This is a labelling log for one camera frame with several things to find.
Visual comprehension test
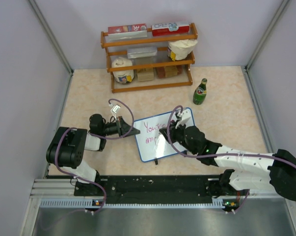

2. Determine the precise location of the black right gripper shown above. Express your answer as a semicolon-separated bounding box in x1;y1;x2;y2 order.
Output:
161;119;198;155

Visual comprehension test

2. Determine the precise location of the white flour bag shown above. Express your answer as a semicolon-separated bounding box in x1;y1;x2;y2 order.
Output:
111;57;135;84
168;39;198;61

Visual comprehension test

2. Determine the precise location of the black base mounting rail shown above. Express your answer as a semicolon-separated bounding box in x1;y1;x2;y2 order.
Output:
74;175;247;205

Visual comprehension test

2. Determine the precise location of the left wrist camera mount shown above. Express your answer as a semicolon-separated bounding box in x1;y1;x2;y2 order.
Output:
109;104;121;118

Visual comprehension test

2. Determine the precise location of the red white wrap box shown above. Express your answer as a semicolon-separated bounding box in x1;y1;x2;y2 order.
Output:
151;21;190;36

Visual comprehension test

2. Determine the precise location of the blue framed whiteboard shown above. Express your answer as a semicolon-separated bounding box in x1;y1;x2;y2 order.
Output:
132;107;197;165

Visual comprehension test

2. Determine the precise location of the white flour bag left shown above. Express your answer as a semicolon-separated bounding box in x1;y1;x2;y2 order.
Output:
111;57;135;84

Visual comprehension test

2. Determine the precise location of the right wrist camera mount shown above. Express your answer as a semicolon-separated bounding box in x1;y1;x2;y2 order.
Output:
175;109;191;129

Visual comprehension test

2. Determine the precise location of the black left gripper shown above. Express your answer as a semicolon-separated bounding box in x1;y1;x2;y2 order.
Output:
100;116;139;137

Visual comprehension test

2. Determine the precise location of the clear plastic container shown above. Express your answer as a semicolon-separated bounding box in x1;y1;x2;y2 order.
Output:
127;46;158;64

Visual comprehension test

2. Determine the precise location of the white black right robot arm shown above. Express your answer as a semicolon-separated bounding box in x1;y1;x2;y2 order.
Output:
159;123;296;202

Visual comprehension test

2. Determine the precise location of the red foil roll box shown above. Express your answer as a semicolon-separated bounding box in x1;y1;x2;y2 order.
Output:
108;24;148;40

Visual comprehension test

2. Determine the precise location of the white flour bag right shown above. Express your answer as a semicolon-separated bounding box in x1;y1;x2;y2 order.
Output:
168;39;198;61

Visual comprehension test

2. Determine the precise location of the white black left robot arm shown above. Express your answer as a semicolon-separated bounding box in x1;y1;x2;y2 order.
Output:
46;114;140;195

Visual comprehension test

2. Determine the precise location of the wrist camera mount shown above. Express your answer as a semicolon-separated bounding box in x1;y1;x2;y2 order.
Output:
175;109;191;129
109;104;121;118

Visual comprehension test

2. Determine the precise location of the green glass Perrier bottle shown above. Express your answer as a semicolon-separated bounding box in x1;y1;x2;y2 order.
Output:
193;78;208;105

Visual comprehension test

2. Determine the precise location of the brown brick-pattern box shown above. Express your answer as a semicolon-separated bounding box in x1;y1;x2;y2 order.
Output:
156;65;183;79

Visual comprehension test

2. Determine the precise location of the orange wooden shelf rack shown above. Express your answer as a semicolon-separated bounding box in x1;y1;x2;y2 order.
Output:
101;23;198;93

